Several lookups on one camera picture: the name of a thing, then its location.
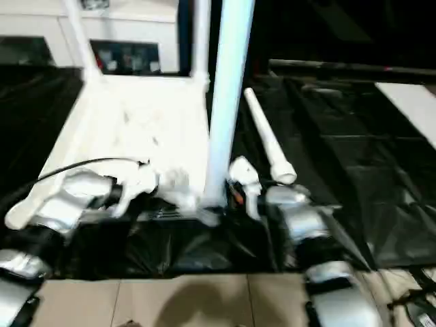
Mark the white plastic table leg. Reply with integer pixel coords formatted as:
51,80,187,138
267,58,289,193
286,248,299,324
190,0,213,90
66,0,103,83
244,87,297,185
203,0,256,207

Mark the black glossy mat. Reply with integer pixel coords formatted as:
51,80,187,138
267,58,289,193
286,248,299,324
0,64,436,281

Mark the long black bar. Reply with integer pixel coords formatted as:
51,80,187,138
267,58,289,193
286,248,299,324
268,58,436,76

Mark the white cabinet with glass doors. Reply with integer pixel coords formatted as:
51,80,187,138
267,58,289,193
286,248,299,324
0,0,181,75

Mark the white flat board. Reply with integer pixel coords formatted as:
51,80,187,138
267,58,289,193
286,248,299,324
374,81,436,151

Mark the black floor stand leg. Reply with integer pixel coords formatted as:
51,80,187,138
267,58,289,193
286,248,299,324
388,289,436,309

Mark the dark object on cabinet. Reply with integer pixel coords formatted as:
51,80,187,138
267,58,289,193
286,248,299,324
80,0,112,10

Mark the grey power adapter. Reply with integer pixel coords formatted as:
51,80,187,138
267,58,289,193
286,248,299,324
407,299,436,327

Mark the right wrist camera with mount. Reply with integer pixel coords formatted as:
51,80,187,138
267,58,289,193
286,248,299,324
228,155,262,219

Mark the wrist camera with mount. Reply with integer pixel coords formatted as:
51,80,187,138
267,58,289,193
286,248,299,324
228,155,262,219
112,163,161,219

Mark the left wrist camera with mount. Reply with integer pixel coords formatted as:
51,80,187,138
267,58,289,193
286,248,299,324
112,163,161,219

